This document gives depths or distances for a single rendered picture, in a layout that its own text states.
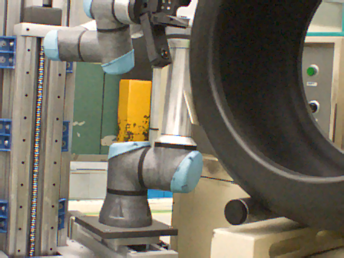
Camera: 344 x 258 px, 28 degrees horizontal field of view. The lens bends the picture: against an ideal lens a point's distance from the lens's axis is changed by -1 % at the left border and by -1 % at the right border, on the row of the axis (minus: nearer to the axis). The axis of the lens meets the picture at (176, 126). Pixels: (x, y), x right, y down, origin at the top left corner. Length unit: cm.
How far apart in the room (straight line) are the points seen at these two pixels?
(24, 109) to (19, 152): 12
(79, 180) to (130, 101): 272
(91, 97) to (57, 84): 757
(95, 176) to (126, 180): 475
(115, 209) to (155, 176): 15
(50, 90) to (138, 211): 41
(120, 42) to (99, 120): 800
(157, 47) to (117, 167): 57
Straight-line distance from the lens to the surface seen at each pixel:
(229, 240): 117
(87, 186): 662
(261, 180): 111
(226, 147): 114
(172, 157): 181
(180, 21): 134
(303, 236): 128
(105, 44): 153
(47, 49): 162
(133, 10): 144
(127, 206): 188
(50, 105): 189
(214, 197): 206
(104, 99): 952
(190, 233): 214
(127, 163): 187
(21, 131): 186
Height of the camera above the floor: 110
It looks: 3 degrees down
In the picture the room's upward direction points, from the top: 4 degrees clockwise
